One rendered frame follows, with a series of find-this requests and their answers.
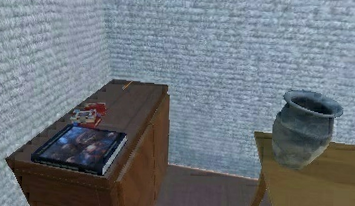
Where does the grey ceramic vase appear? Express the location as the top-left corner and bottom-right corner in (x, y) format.
(270, 88), (345, 172)

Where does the brown wooden dresser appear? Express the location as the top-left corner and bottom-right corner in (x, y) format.
(3, 74), (172, 206)

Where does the red patterned book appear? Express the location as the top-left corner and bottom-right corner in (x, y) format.
(69, 100), (107, 129)

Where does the dark blue book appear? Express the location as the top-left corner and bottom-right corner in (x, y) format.
(29, 122), (128, 178)

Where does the light wooden table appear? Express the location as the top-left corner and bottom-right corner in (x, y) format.
(244, 130), (355, 206)

